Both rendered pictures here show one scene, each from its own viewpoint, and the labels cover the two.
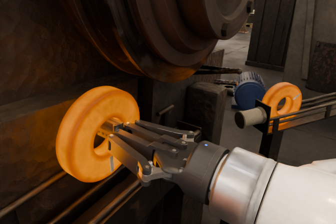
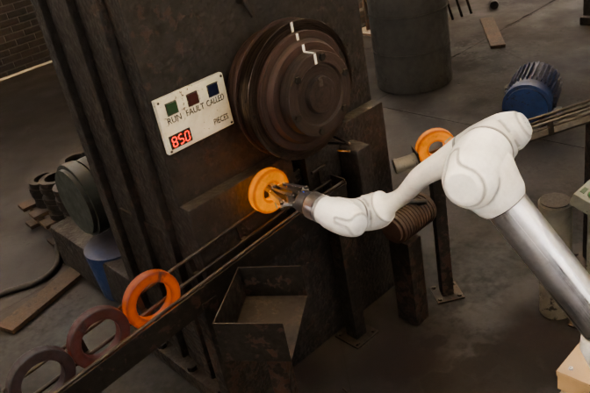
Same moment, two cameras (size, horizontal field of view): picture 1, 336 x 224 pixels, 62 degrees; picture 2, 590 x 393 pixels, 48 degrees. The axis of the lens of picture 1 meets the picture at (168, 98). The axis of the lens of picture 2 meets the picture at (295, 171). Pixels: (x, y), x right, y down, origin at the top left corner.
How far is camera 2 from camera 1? 180 cm
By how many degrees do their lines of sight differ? 20
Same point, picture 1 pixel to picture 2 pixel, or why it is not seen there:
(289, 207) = (320, 210)
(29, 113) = (235, 184)
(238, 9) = (334, 113)
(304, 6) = not seen: outside the picture
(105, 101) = (266, 176)
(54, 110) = (246, 182)
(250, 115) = (401, 162)
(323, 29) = not seen: outside the picture
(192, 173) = (297, 203)
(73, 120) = (253, 186)
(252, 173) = (312, 200)
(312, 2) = not seen: outside the picture
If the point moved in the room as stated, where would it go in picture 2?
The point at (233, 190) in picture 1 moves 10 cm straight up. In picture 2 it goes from (307, 206) to (301, 178)
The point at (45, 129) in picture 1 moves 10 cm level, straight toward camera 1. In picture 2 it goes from (243, 190) to (247, 203)
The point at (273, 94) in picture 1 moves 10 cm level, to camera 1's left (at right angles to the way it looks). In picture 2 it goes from (420, 141) to (394, 143)
